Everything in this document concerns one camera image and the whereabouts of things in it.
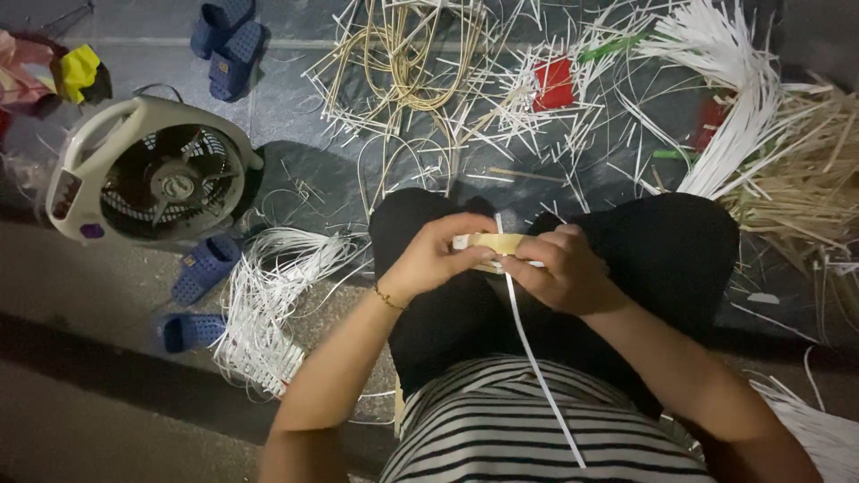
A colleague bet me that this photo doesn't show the black trousers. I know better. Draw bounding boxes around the black trousers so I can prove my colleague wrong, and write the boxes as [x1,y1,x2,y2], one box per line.
[368,188,740,420]

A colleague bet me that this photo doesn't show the large bundle of white strips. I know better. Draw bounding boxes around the large bundle of white strips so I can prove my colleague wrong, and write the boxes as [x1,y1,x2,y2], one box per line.
[638,0,829,200]

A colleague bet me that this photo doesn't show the person's left hand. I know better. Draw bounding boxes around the person's left hand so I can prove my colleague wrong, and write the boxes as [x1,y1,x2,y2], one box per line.
[380,212,499,307]

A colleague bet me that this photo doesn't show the yellow and black cloth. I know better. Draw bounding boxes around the yellow and black cloth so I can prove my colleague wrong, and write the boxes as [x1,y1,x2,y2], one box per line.
[52,44,114,106]

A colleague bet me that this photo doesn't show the heap of tan strips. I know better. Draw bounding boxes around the heap of tan strips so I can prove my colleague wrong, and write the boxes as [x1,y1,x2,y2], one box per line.
[718,74,859,323]

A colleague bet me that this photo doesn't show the blue perforated slipper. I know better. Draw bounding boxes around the blue perforated slipper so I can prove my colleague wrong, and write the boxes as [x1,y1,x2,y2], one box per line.
[208,21,267,102]
[191,0,256,60]
[159,313,228,354]
[171,235,242,307]

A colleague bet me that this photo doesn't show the red plastic object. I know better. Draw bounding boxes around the red plastic object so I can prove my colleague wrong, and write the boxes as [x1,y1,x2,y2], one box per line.
[691,97,729,152]

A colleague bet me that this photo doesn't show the red plastic piece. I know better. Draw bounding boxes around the red plastic piece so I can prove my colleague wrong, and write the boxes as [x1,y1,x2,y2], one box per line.
[532,58,575,113]

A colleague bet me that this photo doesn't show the black white striped shirt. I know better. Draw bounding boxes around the black white striped shirt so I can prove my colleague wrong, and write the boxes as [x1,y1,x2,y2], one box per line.
[380,356,718,483]

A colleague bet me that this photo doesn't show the pink plastic bag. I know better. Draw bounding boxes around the pink plastic bag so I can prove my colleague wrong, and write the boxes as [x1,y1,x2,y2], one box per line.
[0,30,64,115]

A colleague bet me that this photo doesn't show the scattered white strip offcuts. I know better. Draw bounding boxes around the scattered white strip offcuts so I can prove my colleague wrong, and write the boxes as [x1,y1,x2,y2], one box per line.
[302,0,679,216]

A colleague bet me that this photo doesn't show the coil of tan rattan cords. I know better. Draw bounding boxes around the coil of tan rattan cords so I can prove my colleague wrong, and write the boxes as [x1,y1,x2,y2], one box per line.
[336,0,487,202]

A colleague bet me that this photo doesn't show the tan woven strip piece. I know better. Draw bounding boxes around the tan woven strip piece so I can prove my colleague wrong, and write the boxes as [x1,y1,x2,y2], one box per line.
[452,232,546,275]

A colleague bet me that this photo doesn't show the person's right hand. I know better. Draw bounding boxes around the person's right hand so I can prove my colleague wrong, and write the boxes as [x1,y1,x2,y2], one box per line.
[501,224,633,318]

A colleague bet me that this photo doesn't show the green plastic tool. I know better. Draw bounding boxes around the green plastic tool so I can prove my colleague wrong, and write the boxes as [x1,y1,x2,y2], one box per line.
[580,34,652,63]

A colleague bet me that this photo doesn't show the thin gold bracelet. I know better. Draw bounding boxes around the thin gold bracelet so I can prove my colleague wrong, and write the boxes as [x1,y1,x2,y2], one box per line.
[372,284,408,312]

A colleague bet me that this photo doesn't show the white woven strip mat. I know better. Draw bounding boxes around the white woven strip mat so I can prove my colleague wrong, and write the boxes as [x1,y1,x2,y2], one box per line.
[211,227,371,400]

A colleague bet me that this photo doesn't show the long white plastic strip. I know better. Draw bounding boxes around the long white plastic strip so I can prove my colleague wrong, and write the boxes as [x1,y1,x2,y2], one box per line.
[494,213,587,469]

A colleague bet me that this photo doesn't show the white box fan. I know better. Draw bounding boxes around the white box fan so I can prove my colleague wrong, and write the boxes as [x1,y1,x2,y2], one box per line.
[46,94,264,243]

